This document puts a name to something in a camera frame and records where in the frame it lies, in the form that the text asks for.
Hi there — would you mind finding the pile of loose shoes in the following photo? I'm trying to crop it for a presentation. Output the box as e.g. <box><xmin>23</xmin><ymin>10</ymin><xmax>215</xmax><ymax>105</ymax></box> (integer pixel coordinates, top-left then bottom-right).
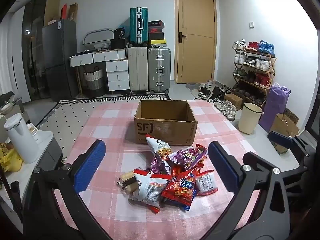
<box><xmin>197</xmin><ymin>80</ymin><xmax>237</xmax><ymax>122</ymax></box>

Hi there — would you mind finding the teal suitcase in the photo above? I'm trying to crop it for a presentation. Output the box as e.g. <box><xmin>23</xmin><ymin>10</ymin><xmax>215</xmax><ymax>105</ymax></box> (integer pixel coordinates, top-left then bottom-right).
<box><xmin>129</xmin><ymin>7</ymin><xmax>149</xmax><ymax>47</ymax></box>

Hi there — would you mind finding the small cardboard box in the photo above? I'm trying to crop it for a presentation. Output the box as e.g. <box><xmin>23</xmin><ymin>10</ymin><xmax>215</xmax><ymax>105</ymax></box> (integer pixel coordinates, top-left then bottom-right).
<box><xmin>223</xmin><ymin>93</ymin><xmax>244</xmax><ymax>111</ymax></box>

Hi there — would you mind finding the large flat cardboard sheet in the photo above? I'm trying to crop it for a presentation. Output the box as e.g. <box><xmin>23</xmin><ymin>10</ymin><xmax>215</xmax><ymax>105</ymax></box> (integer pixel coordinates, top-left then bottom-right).
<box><xmin>43</xmin><ymin>0</ymin><xmax>61</xmax><ymax>27</ymax></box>

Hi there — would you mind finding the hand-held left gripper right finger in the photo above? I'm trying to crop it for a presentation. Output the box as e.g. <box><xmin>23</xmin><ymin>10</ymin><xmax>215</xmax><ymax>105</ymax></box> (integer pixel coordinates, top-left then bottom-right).
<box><xmin>209</xmin><ymin>141</ymin><xmax>293</xmax><ymax>240</ymax></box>

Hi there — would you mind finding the orange cookie packet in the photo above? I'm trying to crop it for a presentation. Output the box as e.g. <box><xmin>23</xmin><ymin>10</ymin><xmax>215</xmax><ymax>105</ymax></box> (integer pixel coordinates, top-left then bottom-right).
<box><xmin>171</xmin><ymin>164</ymin><xmax>187</xmax><ymax>177</ymax></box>

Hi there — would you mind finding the grey side cabinet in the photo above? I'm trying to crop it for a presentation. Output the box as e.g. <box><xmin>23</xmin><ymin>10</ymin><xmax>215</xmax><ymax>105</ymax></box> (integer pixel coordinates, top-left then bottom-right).
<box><xmin>0</xmin><ymin>129</ymin><xmax>63</xmax><ymax>214</ymax></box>

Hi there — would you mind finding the wooden door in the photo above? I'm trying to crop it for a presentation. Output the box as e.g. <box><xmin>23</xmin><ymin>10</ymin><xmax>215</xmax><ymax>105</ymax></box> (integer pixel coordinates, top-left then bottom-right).
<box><xmin>174</xmin><ymin>0</ymin><xmax>217</xmax><ymax>84</ymax></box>

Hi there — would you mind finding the flat black box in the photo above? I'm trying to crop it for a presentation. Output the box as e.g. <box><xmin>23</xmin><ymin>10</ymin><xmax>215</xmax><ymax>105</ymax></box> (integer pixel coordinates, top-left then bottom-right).
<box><xmin>110</xmin><ymin>39</ymin><xmax>129</xmax><ymax>50</ymax></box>

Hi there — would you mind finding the white desk with drawers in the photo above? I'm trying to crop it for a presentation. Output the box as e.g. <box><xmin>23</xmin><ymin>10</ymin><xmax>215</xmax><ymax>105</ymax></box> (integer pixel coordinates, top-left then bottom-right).
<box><xmin>69</xmin><ymin>48</ymin><xmax>131</xmax><ymax>97</ymax></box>

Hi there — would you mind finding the open cardboard carton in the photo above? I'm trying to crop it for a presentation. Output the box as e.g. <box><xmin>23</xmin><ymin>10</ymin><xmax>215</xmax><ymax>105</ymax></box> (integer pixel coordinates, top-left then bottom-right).
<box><xmin>268</xmin><ymin>107</ymin><xmax>300</xmax><ymax>154</ymax></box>

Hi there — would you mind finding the dark wardrobe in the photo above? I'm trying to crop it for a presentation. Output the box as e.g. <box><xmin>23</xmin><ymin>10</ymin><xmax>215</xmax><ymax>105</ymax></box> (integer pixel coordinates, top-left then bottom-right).
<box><xmin>21</xmin><ymin>0</ymin><xmax>51</xmax><ymax>101</ymax></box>

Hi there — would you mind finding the brown paper bag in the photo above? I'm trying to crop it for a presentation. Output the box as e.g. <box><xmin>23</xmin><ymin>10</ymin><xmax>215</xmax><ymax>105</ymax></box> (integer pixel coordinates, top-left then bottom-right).
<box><xmin>68</xmin><ymin>3</ymin><xmax>79</xmax><ymax>22</ymax></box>

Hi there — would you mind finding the yellow plastic bag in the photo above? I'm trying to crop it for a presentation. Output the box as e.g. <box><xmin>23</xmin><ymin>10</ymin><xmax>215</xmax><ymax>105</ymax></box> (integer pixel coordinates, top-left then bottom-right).
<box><xmin>0</xmin><ymin>142</ymin><xmax>23</xmax><ymax>173</ymax></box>

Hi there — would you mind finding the woven laundry basket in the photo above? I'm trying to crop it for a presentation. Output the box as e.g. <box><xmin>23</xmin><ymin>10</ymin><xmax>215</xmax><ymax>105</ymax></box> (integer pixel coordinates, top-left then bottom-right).
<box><xmin>83</xmin><ymin>66</ymin><xmax>104</xmax><ymax>98</ymax></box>

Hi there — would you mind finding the small white snack packet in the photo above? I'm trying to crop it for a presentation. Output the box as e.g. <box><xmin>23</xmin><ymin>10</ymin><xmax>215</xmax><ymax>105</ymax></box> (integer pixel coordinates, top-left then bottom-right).
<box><xmin>195</xmin><ymin>169</ymin><xmax>218</xmax><ymax>196</ymax></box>

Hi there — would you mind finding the black carton white print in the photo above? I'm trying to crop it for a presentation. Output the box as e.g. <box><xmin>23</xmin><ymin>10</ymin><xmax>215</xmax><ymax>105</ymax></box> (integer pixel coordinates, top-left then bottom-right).
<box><xmin>113</xmin><ymin>27</ymin><xmax>126</xmax><ymax>40</ymax></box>

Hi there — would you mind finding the silver suitcase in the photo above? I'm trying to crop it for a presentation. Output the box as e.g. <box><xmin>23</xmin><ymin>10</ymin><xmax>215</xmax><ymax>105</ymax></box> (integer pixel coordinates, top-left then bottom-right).
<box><xmin>147</xmin><ymin>47</ymin><xmax>172</xmax><ymax>95</ymax></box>

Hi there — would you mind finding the arched metal frame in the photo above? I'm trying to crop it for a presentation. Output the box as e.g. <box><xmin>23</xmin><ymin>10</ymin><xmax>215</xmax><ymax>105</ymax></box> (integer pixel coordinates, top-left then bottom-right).
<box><xmin>83</xmin><ymin>28</ymin><xmax>114</xmax><ymax>52</ymax></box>

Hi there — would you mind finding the white kettle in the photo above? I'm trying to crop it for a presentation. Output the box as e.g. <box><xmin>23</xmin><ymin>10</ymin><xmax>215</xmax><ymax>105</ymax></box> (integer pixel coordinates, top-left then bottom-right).
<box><xmin>3</xmin><ymin>113</ymin><xmax>41</xmax><ymax>164</ymax></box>

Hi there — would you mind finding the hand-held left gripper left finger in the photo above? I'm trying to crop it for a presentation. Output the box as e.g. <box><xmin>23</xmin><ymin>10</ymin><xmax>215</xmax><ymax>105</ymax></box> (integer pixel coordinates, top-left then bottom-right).
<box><xmin>23</xmin><ymin>139</ymin><xmax>110</xmax><ymax>240</ymax></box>

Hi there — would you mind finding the white noodle snack packet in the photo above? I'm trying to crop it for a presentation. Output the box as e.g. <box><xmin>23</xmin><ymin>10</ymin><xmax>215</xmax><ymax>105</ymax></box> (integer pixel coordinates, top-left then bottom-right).
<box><xmin>146</xmin><ymin>134</ymin><xmax>173</xmax><ymax>161</ymax></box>

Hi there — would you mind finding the pink checked tablecloth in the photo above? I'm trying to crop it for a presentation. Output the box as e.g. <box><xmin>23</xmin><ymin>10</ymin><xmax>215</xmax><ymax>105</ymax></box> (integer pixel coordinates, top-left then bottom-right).
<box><xmin>54</xmin><ymin>99</ymin><xmax>300</xmax><ymax>240</ymax></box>

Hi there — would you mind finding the purple white snack packet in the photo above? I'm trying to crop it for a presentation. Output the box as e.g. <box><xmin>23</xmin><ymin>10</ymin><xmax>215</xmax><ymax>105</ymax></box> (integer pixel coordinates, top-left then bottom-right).
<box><xmin>149</xmin><ymin>152</ymin><xmax>171</xmax><ymax>176</ymax></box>

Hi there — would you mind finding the brown cardboard box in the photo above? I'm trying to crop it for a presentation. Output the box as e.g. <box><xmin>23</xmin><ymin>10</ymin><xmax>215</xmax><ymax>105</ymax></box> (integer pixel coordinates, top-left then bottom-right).
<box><xmin>134</xmin><ymin>99</ymin><xmax>198</xmax><ymax>146</ymax></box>

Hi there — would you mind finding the pink purple snack packet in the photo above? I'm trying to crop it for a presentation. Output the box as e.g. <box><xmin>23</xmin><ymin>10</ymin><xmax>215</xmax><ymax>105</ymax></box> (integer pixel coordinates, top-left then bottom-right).
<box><xmin>169</xmin><ymin>144</ymin><xmax>208</xmax><ymax>168</ymax></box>

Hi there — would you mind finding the grey fridge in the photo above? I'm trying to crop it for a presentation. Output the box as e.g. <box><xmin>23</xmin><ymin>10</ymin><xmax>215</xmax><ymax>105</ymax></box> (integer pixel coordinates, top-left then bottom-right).
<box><xmin>42</xmin><ymin>19</ymin><xmax>78</xmax><ymax>102</ymax></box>

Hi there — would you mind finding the paper noodle cup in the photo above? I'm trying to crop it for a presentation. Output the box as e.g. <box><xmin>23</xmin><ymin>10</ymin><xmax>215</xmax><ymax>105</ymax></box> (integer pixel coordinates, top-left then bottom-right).
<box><xmin>27</xmin><ymin>123</ymin><xmax>40</xmax><ymax>142</ymax></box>

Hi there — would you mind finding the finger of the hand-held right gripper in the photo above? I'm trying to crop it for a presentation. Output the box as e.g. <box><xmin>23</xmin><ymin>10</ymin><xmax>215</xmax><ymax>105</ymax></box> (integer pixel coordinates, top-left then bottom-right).
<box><xmin>267</xmin><ymin>131</ymin><xmax>310</xmax><ymax>167</ymax></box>
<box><xmin>242</xmin><ymin>151</ymin><xmax>275</xmax><ymax>169</ymax></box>

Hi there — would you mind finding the clear packet brown cake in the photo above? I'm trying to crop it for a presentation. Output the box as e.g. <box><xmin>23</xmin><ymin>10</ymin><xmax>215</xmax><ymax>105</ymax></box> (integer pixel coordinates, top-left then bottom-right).
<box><xmin>117</xmin><ymin>171</ymin><xmax>140</xmax><ymax>193</ymax></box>

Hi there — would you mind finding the grey door mat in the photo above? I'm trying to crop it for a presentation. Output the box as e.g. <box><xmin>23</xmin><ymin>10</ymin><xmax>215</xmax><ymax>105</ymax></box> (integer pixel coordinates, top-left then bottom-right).
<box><xmin>185</xmin><ymin>82</ymin><xmax>213</xmax><ymax>101</ymax></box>

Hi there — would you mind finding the cream suitcase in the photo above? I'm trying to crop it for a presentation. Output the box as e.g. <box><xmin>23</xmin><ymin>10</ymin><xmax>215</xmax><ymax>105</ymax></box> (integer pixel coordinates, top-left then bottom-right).
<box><xmin>127</xmin><ymin>46</ymin><xmax>149</xmax><ymax>95</ymax></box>

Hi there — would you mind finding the red orange snack packet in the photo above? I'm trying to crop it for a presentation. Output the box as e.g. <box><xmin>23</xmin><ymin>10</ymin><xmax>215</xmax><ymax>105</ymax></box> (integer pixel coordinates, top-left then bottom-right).
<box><xmin>146</xmin><ymin>203</ymin><xmax>161</xmax><ymax>214</ymax></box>

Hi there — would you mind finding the cream waste bin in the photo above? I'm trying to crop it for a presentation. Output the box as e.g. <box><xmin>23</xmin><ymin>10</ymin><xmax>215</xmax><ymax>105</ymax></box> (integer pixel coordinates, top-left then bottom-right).
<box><xmin>238</xmin><ymin>102</ymin><xmax>264</xmax><ymax>135</ymax></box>

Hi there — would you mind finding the purple plastic bag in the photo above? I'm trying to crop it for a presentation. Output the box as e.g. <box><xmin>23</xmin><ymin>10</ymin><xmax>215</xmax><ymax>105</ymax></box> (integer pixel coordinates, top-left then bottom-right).
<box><xmin>258</xmin><ymin>82</ymin><xmax>291</xmax><ymax>133</ymax></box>

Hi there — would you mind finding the yellow black shoe box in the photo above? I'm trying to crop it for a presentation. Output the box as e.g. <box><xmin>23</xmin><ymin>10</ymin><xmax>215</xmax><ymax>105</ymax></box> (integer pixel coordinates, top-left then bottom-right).
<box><xmin>150</xmin><ymin>39</ymin><xmax>168</xmax><ymax>48</ymax></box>

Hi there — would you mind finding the red chips packet blue label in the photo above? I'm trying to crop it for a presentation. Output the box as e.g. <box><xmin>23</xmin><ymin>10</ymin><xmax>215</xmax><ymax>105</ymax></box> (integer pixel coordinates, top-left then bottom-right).
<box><xmin>161</xmin><ymin>164</ymin><xmax>201</xmax><ymax>211</ymax></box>

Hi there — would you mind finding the large white red snack packet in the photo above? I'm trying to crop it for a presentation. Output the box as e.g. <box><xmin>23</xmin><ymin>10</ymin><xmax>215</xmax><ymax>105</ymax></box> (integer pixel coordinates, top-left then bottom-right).
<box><xmin>128</xmin><ymin>169</ymin><xmax>173</xmax><ymax>208</ymax></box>

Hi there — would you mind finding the wooden shoe rack with shoes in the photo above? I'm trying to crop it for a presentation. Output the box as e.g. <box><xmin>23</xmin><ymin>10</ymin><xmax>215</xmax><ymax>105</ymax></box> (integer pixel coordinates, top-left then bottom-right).
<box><xmin>232</xmin><ymin>39</ymin><xmax>276</xmax><ymax>105</ymax></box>

